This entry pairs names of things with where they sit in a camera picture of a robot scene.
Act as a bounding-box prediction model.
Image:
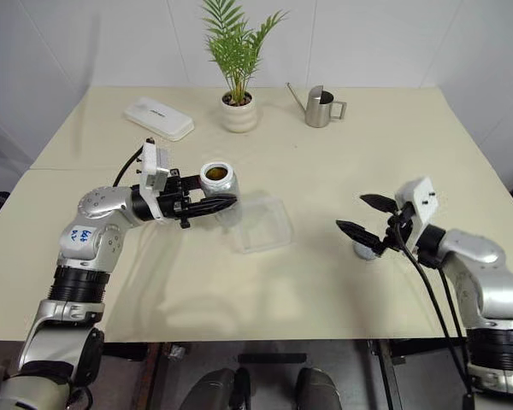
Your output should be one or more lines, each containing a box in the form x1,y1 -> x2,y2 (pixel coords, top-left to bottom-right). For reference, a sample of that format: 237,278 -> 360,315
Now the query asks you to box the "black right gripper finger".
335,219 -> 386,257
359,193 -> 398,214

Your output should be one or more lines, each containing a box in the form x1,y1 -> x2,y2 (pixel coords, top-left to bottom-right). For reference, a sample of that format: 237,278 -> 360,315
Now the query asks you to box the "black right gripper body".
381,203 -> 416,254

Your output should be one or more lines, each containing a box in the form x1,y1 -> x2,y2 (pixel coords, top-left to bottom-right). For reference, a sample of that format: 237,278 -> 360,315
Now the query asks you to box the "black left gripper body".
156,168 -> 201,231

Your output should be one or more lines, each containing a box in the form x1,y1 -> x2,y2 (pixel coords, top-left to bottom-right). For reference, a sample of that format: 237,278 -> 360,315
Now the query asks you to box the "grey jar lid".
351,238 -> 380,261

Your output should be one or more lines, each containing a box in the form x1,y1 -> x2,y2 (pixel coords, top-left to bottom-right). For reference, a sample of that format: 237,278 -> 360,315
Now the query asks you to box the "silver jar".
198,161 -> 241,201

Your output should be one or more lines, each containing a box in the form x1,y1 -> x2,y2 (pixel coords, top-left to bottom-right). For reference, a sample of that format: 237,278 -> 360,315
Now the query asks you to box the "clear plastic box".
221,190 -> 295,256

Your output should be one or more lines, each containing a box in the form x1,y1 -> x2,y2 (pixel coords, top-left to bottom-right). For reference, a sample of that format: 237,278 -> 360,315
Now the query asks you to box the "white flat plastic case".
123,96 -> 195,142

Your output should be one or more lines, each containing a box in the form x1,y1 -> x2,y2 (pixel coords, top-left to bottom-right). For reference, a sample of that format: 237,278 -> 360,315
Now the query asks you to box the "white ribbed plant pot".
220,91 -> 259,134

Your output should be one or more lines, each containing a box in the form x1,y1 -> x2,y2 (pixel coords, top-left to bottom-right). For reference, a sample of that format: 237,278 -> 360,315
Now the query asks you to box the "stainless steel watering can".
286,81 -> 349,128

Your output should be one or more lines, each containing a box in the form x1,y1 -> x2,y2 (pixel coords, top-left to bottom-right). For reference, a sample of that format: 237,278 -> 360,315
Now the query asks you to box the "green palm plant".
199,0 -> 290,106

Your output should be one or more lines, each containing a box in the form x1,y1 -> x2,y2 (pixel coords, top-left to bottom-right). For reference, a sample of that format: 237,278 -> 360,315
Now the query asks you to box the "dark rounded shape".
195,367 -> 252,410
296,366 -> 342,410

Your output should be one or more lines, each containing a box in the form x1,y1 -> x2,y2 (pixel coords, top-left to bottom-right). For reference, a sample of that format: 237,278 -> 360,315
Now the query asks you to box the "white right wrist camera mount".
393,176 -> 441,254

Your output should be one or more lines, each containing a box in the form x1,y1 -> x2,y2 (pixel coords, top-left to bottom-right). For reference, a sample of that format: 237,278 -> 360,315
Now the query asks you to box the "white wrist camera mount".
138,138 -> 175,218
393,176 -> 441,254

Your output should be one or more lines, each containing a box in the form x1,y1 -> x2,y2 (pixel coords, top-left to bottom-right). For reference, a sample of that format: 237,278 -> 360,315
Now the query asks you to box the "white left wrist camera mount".
138,138 -> 175,218

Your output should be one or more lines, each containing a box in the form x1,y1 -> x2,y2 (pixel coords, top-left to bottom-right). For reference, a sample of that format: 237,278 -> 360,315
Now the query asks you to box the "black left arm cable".
112,143 -> 145,188

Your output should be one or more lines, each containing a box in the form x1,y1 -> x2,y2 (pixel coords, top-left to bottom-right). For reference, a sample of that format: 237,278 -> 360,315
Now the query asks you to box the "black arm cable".
433,258 -> 471,360
112,143 -> 145,188
388,220 -> 475,410

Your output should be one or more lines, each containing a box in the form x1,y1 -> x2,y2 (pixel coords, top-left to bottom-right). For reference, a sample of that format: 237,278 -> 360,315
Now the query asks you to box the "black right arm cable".
433,258 -> 471,360
388,220 -> 475,410

